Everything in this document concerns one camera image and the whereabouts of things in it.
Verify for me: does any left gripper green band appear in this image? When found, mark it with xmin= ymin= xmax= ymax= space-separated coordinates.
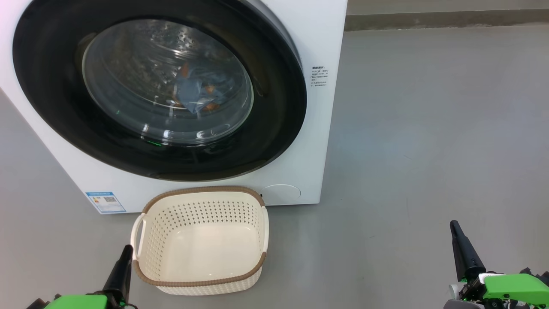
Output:
xmin=26 ymin=245 xmax=133 ymax=309

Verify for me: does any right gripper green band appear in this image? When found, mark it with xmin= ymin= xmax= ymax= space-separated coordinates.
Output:
xmin=444 ymin=220 xmax=549 ymax=309

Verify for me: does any blue garment with orange print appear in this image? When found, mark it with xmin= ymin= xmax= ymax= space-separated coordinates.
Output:
xmin=174 ymin=62 xmax=223 ymax=114

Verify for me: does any black round glass washer door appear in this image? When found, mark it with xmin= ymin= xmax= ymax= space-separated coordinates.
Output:
xmin=12 ymin=0 xmax=308 ymax=182

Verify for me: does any cream perforated laundry basket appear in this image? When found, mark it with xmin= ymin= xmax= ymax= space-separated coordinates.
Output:
xmin=130 ymin=186 xmax=270 ymax=296

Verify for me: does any white front-load washing machine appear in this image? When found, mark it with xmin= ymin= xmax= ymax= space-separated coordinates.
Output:
xmin=0 ymin=0 xmax=349 ymax=215

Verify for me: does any blue energy label sticker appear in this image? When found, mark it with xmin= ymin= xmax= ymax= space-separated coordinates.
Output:
xmin=85 ymin=191 xmax=127 ymax=214

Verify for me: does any round white filter cover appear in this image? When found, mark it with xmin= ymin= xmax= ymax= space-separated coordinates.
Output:
xmin=260 ymin=185 xmax=302 ymax=206

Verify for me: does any small printed text label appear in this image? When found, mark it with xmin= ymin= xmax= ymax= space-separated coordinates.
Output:
xmin=311 ymin=66 xmax=330 ymax=88

